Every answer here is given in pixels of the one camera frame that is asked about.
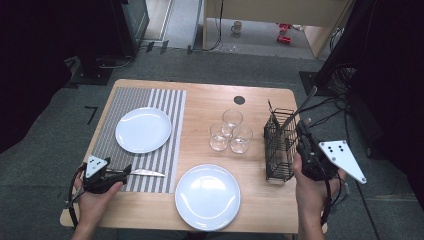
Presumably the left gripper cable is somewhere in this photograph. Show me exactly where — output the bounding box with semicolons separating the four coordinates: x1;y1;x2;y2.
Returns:
64;163;88;229

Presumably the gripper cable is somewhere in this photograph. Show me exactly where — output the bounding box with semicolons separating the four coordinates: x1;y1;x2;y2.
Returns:
319;168;350;228
64;163;88;229

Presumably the black curtain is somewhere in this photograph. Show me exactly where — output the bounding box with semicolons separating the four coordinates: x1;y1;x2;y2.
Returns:
316;0;424;214
0;0;114;155

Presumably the person's right hand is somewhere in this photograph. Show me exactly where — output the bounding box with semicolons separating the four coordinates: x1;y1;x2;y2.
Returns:
292;155;348;215

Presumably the thin black rod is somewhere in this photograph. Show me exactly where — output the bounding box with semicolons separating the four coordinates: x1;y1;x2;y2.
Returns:
266;99;278;128

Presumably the grey mug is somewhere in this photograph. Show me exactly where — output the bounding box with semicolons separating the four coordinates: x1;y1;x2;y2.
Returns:
230;20;244;35

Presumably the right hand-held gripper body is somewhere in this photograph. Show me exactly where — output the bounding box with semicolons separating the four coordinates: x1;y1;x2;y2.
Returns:
295;139;368;185

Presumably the black stand base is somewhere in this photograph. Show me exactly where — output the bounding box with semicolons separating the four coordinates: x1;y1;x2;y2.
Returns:
298;70;334;98
68;54;114;86

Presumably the black hanging cable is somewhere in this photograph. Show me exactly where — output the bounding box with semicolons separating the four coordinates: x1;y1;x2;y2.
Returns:
191;0;224;53

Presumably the black cabinet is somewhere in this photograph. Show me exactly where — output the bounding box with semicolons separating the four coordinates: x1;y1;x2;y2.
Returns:
109;0;150;58

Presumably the grey white striped placemat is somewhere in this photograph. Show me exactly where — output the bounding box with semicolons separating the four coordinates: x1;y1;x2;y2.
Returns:
91;87;187;194

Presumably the silver table knife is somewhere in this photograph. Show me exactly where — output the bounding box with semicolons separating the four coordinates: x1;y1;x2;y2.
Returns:
105;168;166;178

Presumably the black cable bundle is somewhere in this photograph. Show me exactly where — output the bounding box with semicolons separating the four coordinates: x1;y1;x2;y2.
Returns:
328;63;356;98

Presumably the white plate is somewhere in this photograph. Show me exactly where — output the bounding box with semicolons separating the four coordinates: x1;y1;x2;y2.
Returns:
114;106;173;155
174;163;242;232

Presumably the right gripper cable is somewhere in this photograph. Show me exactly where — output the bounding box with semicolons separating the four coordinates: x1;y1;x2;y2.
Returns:
319;168;350;228

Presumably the black floor cable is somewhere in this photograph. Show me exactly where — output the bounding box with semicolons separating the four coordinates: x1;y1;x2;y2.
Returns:
342;109;383;240
311;108;349;128

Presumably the clear drinking glass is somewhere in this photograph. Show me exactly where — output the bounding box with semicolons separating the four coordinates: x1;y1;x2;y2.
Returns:
221;108;244;138
209;123;231;152
229;124;254;155

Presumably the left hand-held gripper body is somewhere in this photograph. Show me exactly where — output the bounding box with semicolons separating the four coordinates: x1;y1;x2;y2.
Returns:
82;154;128;195

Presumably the black wire cutlery basket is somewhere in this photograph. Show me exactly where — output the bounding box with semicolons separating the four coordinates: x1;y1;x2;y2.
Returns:
263;107;300;184

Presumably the person's left hand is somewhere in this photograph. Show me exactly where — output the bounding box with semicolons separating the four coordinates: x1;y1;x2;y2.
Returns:
73;174;124;228

